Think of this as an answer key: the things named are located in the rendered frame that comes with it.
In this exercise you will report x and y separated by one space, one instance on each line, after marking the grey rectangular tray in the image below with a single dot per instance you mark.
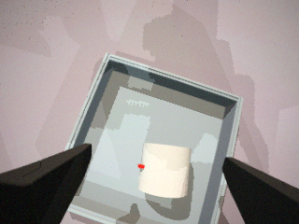
130 104

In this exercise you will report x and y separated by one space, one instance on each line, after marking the white cylinder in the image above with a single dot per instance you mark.
164 170

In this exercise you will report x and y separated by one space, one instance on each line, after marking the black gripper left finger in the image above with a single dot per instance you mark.
41 192

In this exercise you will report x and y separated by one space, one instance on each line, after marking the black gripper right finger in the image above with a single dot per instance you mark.
259 197

